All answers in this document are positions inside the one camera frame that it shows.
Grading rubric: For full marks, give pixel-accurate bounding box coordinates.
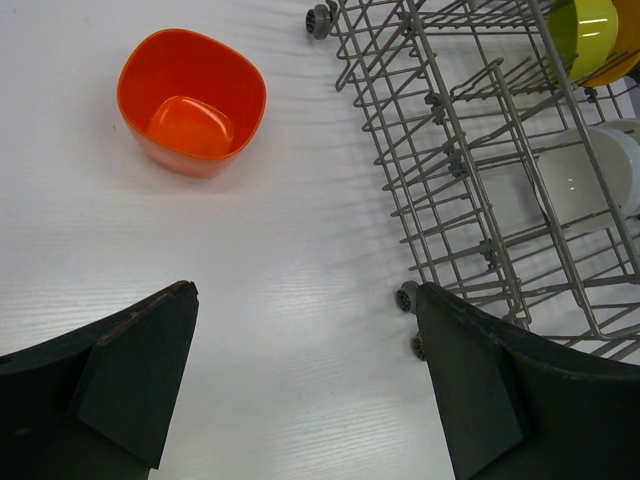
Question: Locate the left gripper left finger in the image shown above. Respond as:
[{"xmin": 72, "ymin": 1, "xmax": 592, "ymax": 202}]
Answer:
[{"xmin": 1, "ymin": 281, "xmax": 199, "ymax": 479}]

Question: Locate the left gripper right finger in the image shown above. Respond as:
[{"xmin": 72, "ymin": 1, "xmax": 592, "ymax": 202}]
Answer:
[{"xmin": 416, "ymin": 283, "xmax": 639, "ymax": 479}]

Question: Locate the green round bowl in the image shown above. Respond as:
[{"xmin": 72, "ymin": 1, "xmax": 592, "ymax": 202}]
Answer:
[{"xmin": 546, "ymin": 0, "xmax": 618, "ymax": 82}]

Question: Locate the white square bowl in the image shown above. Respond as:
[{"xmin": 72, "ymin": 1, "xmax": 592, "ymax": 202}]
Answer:
[{"xmin": 537, "ymin": 127, "xmax": 626, "ymax": 234}]

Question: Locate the white round bowl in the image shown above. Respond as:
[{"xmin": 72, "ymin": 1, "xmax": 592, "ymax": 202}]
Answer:
[{"xmin": 602, "ymin": 118, "xmax": 639, "ymax": 217}]

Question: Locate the yellow round bowl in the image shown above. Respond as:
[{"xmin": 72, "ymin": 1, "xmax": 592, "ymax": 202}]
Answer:
[{"xmin": 581, "ymin": 0, "xmax": 639, "ymax": 88}]

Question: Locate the grey wire dish rack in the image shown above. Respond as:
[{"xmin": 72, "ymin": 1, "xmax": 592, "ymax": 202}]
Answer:
[{"xmin": 304, "ymin": 1, "xmax": 639, "ymax": 364}]

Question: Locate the orange square bowl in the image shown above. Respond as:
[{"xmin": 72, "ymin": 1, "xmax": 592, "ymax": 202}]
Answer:
[{"xmin": 116, "ymin": 28, "xmax": 267, "ymax": 178}]

